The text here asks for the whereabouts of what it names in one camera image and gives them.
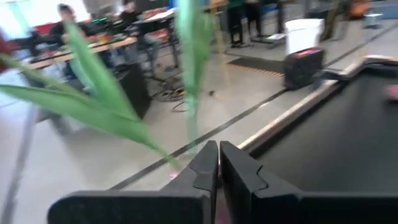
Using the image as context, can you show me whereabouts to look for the grey metal leg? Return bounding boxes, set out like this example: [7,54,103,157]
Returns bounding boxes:
[0,104,41,224]

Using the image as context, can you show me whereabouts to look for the black table mat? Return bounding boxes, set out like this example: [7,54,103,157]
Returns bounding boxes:
[248,63,398,194]

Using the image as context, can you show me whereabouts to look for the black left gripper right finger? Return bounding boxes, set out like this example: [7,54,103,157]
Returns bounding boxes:
[219,140,398,224]

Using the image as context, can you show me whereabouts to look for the white bucket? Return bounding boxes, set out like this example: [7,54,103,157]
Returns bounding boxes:
[284,18,326,55]

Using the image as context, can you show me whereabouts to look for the tangled floor cables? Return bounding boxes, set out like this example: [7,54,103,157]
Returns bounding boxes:
[152,83,200,113]

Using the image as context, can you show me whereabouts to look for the wooden work table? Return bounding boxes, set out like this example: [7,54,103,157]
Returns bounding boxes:
[27,35,139,71]

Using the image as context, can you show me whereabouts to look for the orange object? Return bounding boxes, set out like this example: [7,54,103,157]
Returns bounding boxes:
[346,0,371,19]

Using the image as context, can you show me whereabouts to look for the purple glass vase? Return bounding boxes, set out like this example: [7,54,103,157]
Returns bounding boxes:
[167,169,182,181]

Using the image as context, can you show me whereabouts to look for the black aluminium table frame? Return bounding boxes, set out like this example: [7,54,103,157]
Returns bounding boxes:
[248,55,398,156]

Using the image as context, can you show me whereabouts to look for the black orange-edged floor mat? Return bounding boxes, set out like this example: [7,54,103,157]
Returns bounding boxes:
[226,55,285,77]

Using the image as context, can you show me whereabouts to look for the black crate with red label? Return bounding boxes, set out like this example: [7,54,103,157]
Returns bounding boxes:
[282,47,326,91]

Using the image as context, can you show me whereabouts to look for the person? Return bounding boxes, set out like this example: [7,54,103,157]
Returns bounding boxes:
[118,0,162,66]
[46,2,91,78]
[245,0,265,38]
[225,0,248,47]

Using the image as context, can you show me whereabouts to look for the grey stool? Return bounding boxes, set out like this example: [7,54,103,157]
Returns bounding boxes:
[362,12,385,30]

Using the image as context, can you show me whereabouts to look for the white table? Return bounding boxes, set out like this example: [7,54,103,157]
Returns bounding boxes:
[136,7,180,69]

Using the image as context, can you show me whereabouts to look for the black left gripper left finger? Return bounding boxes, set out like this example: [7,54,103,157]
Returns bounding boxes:
[47,139,220,224]

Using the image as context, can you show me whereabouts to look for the black cabinet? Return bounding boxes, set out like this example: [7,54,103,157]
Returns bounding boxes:
[114,62,153,119]

